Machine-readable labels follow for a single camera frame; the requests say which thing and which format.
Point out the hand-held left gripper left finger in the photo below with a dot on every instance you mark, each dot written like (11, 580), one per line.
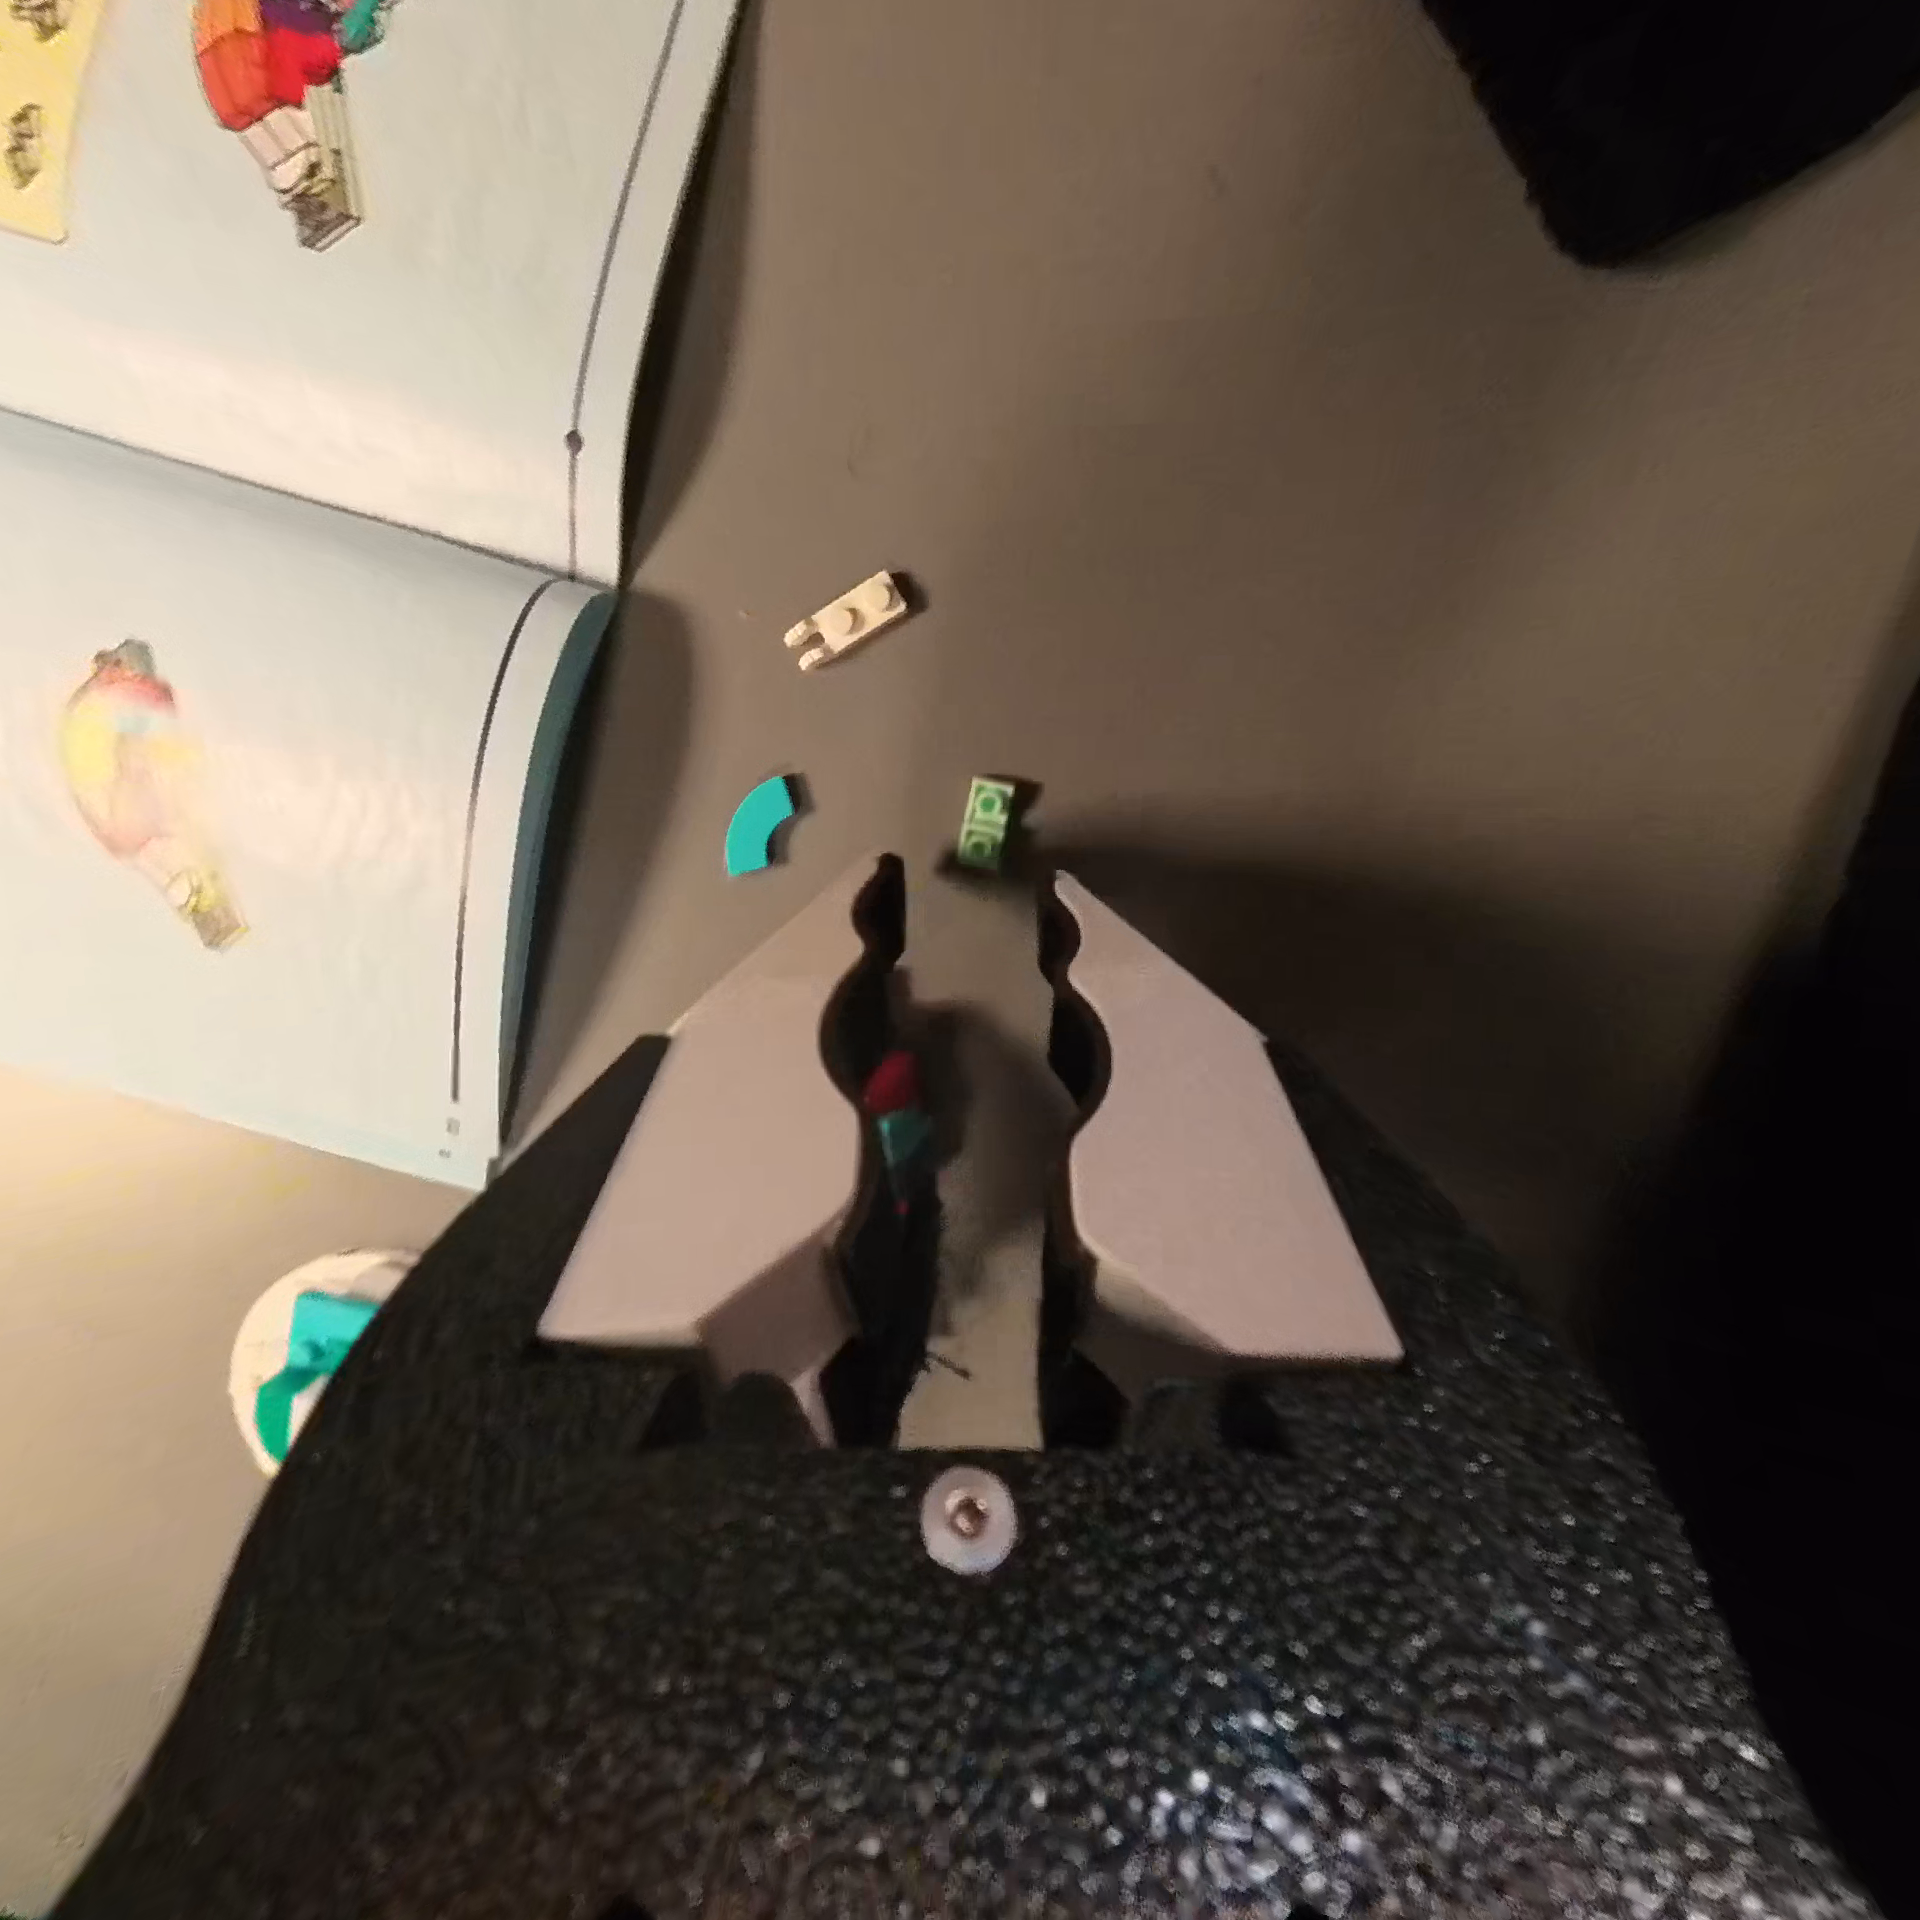
(705, 1185)

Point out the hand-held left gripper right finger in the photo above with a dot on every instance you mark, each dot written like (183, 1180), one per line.
(1214, 1200)

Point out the red and teal lego piece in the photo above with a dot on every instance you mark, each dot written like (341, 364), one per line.
(897, 1117)

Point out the teal curved lego tile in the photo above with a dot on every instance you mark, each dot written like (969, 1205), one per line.
(754, 831)

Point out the white and teal lego assembly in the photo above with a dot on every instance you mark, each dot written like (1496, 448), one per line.
(307, 1348)

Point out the green printed lego tile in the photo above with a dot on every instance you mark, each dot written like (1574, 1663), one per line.
(991, 820)

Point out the white lego hinge plate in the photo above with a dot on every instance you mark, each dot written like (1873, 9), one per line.
(854, 618)

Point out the lego instruction booklet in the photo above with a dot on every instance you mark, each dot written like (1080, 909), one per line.
(301, 691)

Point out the dark object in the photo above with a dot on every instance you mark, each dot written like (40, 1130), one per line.
(1680, 106)

